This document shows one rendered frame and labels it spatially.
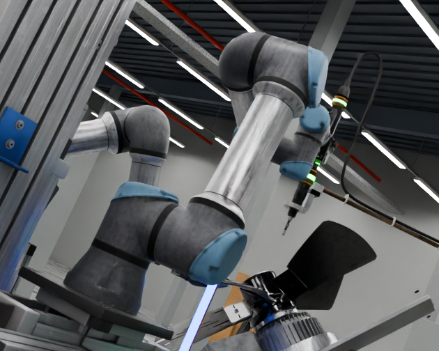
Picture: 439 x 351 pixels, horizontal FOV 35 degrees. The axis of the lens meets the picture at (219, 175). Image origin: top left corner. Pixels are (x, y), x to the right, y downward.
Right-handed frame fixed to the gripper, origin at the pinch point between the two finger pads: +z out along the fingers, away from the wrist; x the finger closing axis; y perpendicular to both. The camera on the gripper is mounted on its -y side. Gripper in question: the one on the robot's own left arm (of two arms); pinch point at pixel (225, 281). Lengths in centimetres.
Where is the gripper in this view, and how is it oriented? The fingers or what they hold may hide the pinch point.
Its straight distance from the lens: 197.4
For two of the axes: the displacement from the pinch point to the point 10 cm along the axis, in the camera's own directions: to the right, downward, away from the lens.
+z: 8.8, 4.3, 2.1
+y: -2.9, 1.5, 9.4
